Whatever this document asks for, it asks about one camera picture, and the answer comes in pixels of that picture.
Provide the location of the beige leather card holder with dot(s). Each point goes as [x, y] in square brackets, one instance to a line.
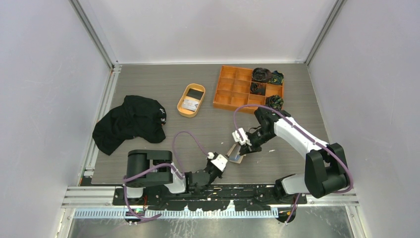
[234, 154]

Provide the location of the dark rolled tie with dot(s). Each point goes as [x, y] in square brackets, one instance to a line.
[261, 74]
[257, 88]

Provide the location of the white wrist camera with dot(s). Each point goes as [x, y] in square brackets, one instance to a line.
[240, 137]
[217, 160]

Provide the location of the black cloth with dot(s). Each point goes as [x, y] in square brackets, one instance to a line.
[136, 117]

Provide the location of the green patterned rolled tie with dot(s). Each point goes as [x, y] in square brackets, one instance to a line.
[277, 78]

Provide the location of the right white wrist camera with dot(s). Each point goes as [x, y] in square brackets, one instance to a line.
[240, 137]

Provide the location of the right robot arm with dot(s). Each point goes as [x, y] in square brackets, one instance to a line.
[326, 169]

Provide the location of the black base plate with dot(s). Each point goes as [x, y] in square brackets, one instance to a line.
[245, 197]

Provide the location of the yellow oval tray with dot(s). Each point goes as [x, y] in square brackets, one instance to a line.
[187, 113]

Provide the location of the silver credit card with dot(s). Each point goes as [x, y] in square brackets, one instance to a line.
[190, 104]

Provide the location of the dark rolled tie middle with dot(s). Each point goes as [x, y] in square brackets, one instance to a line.
[257, 88]

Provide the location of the dark rolled tie top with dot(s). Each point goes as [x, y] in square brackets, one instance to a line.
[261, 74]

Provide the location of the orange compartment organizer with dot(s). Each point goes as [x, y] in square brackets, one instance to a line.
[233, 90]

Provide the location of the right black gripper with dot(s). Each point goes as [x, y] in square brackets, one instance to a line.
[245, 148]

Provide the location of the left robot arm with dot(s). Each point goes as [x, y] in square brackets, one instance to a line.
[151, 168]

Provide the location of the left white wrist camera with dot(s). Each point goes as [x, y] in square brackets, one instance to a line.
[217, 160]

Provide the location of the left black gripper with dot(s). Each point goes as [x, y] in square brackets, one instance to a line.
[209, 162]

